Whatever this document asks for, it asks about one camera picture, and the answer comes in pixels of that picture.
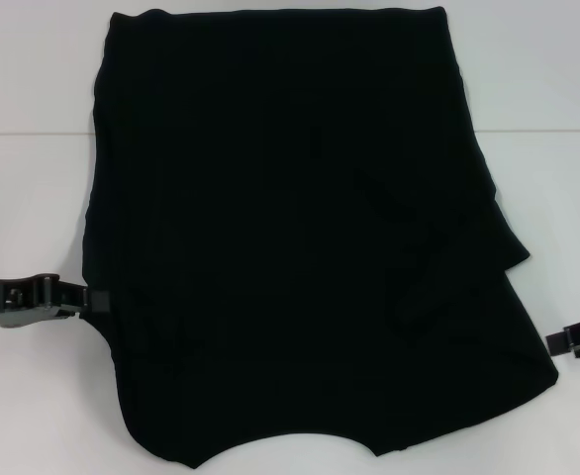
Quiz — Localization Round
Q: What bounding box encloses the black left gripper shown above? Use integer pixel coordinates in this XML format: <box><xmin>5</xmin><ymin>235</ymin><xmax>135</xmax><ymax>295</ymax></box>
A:
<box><xmin>0</xmin><ymin>271</ymin><xmax>114</xmax><ymax>319</ymax></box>

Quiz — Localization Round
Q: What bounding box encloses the black shirt with FREE print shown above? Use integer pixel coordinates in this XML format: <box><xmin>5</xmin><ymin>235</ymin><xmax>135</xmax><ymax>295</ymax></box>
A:
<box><xmin>79</xmin><ymin>4</ymin><xmax>561</xmax><ymax>471</ymax></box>

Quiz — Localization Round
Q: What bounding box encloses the grey left wrist camera bracket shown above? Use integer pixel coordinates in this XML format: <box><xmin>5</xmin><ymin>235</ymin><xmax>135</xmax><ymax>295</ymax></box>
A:
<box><xmin>0</xmin><ymin>301</ymin><xmax>82</xmax><ymax>330</ymax></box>

